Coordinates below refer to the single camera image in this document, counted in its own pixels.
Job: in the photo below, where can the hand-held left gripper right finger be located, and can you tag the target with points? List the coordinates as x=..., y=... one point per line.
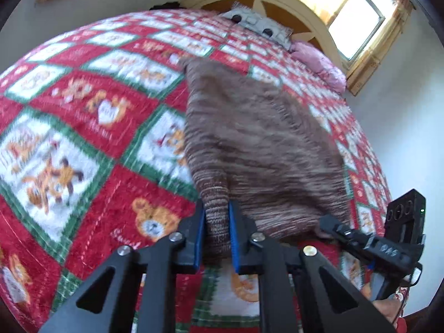
x=234, y=239

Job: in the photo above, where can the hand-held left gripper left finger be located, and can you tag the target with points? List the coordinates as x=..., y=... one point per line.
x=198, y=242

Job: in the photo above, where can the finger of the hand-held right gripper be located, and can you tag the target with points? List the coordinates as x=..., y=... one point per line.
x=341, y=230

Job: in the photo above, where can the brown knit sweater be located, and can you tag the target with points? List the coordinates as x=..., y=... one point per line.
x=260, y=138

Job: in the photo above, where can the person's right hand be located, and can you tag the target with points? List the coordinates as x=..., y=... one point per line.
x=385, y=307

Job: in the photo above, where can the person's red clothing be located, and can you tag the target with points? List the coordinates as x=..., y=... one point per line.
x=402, y=326

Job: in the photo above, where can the pink pillow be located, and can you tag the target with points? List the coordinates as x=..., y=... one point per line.
x=319, y=64

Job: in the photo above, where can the red bear printed blanket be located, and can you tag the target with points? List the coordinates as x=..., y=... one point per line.
x=86, y=93

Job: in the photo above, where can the window by headboard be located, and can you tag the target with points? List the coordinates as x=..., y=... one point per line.
x=357, y=24

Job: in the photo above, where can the grey patterned pillow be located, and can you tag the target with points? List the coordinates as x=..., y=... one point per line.
x=256, y=24

